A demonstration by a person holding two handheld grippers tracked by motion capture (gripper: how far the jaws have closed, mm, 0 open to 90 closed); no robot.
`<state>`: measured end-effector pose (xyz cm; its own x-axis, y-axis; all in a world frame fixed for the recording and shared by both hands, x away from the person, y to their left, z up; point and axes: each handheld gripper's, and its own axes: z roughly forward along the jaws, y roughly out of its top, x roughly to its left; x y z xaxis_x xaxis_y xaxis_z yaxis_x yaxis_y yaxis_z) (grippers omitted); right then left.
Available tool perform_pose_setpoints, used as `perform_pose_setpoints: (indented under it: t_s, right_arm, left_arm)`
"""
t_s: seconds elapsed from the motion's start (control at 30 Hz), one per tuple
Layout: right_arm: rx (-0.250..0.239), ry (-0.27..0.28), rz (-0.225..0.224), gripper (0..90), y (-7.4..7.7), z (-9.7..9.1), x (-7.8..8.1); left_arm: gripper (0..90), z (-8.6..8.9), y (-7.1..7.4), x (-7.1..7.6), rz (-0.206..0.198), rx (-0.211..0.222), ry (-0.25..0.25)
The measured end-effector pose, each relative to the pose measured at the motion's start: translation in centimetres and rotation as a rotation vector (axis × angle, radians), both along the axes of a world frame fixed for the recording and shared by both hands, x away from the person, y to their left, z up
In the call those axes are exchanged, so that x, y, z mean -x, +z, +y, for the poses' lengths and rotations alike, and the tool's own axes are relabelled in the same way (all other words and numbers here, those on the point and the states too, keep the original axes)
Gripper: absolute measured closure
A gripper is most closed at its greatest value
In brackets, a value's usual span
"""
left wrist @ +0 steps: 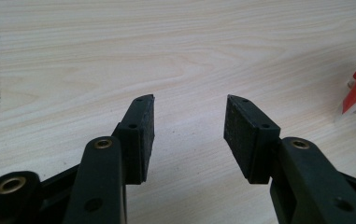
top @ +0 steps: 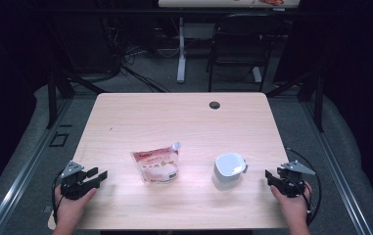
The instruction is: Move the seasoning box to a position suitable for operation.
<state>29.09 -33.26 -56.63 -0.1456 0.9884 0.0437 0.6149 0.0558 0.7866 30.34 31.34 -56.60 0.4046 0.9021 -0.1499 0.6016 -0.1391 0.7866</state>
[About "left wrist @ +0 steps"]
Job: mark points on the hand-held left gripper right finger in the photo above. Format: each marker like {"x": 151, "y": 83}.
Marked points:
{"x": 247, "y": 140}

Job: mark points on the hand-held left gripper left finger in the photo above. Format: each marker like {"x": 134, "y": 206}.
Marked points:
{"x": 135, "y": 140}

